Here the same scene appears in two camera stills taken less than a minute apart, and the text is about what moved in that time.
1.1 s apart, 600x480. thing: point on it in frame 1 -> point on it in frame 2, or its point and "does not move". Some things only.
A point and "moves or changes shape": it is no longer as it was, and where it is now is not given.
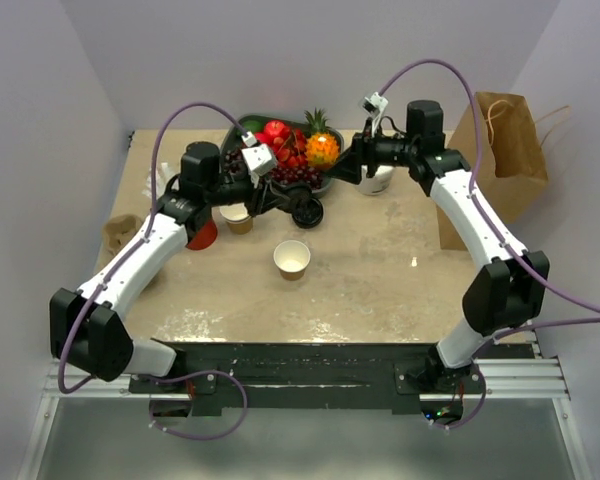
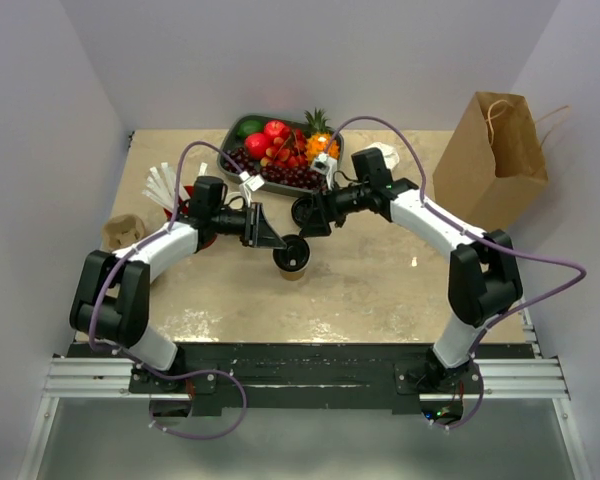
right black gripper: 364,153 -> 325,210
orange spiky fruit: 322,148 does not move
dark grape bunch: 286,175 does not move
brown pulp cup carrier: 118,231 does not move
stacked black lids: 307,213 does not move
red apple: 276,128 does not move
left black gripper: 268,194 -> 257,231
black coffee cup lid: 308,208 moves or changes shape
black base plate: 319,374 does not move
